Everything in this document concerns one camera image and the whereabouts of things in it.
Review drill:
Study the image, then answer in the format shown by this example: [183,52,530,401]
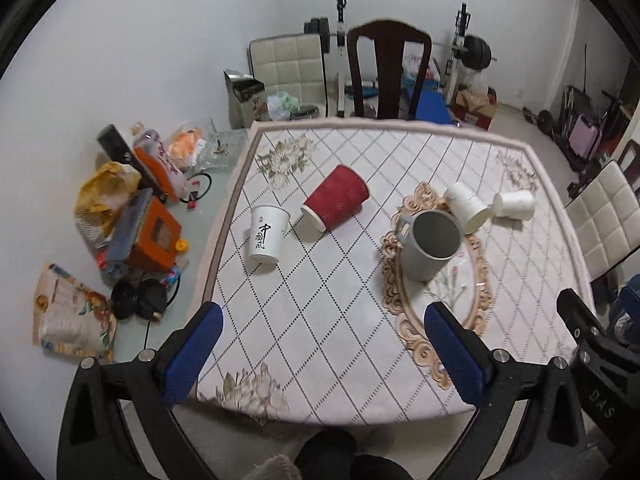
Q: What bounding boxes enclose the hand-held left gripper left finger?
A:
[56,301,224,480]

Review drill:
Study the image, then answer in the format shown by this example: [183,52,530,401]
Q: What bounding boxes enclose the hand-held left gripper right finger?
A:
[424,301,588,480]

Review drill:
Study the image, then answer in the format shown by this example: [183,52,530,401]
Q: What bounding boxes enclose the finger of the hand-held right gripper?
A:
[556,287,612,351]

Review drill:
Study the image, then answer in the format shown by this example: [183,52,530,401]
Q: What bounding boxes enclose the plain white paper cup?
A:
[445,181,490,236]
[492,190,537,222]

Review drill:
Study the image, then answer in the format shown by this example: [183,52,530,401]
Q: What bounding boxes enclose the white paper cup black print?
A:
[248,205,292,266]

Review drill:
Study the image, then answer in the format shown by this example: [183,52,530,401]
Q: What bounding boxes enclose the red ribbed paper cup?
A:
[301,164,370,233]

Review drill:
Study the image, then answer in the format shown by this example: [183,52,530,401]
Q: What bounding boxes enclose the black headphones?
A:
[110,276,172,322]

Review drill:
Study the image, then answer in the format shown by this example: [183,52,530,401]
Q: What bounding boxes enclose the grey metal mug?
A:
[395,210,463,282]

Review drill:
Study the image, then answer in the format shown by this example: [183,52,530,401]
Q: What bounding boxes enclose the beige padded chair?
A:
[565,160,640,281]
[248,33,328,116]

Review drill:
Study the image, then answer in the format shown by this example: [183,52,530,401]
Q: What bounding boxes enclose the orange window box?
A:
[106,191,184,275]

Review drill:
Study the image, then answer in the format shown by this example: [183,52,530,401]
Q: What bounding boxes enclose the printed paper packet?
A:
[31,261,119,365]

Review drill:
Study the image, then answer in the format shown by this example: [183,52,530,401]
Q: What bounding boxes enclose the floral quilted tablecloth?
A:
[187,119,598,423]

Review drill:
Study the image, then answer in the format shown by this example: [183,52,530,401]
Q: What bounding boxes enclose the fuzzy beige slipper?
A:
[246,454,302,480]

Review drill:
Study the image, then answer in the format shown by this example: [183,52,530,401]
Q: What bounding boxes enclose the person's dark trouser legs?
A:
[291,426,417,480]

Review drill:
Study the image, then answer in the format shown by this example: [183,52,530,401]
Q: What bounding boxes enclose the pink suitcase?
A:
[570,112,602,159]

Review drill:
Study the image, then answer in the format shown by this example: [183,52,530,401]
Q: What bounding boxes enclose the yellow plastic bag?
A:
[74,161,144,247]

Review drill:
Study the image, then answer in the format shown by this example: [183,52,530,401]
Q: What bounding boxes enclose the black folding cart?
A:
[562,84,628,173]

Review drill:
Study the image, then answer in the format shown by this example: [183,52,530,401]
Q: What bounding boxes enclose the black dumbbell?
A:
[522,105,557,137]

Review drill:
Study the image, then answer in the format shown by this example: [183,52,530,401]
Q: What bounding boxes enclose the clear plastic tray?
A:
[204,130,247,172]

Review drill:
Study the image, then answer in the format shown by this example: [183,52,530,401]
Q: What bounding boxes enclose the orange snack bag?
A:
[167,127,209,170]

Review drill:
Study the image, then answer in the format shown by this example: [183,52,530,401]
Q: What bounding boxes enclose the black rectangular box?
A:
[96,124,137,162]

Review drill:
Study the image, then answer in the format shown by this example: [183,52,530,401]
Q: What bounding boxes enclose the cardboard box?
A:
[450,87,498,132]

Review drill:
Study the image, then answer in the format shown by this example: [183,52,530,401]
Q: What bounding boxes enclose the blue bench pad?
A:
[406,87,452,123]

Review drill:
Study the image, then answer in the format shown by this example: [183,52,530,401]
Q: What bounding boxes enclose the white green plastic bag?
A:
[267,91,302,121]

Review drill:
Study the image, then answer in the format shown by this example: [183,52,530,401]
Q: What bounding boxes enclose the barbell with black plates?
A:
[304,16,496,72]

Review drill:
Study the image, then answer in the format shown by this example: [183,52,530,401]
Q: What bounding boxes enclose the dark wooden chair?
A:
[346,20,433,122]

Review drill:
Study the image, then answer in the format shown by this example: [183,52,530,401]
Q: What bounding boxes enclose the red white plastic bag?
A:
[402,42,437,82]

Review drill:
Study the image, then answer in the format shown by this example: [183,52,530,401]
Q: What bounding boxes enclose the white barbell rack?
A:
[332,0,473,118]

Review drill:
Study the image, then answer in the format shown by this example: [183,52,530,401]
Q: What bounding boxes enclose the black cable loop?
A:
[186,171,214,207]

